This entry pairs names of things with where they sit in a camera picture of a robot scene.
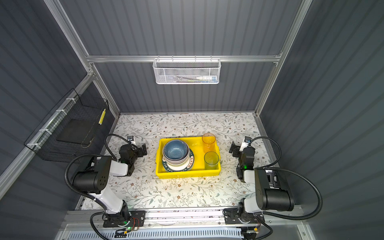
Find dark blue bowl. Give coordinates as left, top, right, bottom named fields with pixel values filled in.
left=163, top=140, right=189, bottom=161

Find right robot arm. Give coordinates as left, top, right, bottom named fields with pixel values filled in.
left=229, top=141, right=295, bottom=216

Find light green bowl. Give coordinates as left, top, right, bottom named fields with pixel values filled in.
left=163, top=161, right=189, bottom=172

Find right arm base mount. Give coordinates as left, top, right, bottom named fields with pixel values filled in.
left=222, top=208, right=265, bottom=225

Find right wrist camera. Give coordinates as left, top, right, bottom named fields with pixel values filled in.
left=240, top=136, right=252, bottom=152

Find black wire basket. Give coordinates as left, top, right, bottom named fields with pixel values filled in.
left=24, top=90, right=110, bottom=162

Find items in mesh basket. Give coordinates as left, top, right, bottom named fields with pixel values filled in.
left=173, top=76, right=219, bottom=84

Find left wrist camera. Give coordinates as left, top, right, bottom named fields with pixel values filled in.
left=127, top=136, right=136, bottom=145

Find yellow plastic bin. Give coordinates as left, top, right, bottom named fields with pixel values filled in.
left=156, top=136, right=221, bottom=179

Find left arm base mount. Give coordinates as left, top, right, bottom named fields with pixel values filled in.
left=103, top=211, right=146, bottom=228

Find floral table mat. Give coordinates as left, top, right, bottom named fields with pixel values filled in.
left=108, top=113, right=260, bottom=209

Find pink plastic cup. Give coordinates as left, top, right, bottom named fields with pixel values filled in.
left=202, top=133, right=216, bottom=153

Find dark green rimmed plate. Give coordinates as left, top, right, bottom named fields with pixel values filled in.
left=162, top=150, right=195, bottom=173

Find aluminium front rail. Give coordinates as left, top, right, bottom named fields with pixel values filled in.
left=62, top=207, right=304, bottom=229

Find lilac purple bowl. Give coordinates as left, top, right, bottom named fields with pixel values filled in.
left=163, top=154, right=190, bottom=165

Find grey blue plastic cup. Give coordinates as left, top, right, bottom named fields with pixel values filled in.
left=204, top=152, right=220, bottom=170

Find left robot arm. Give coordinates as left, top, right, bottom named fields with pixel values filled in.
left=65, top=144, right=147, bottom=218

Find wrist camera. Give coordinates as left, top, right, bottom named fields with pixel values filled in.
left=127, top=136, right=136, bottom=145
left=240, top=136, right=252, bottom=152

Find white wire mesh basket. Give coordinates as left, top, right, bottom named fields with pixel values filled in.
left=153, top=56, right=222, bottom=85

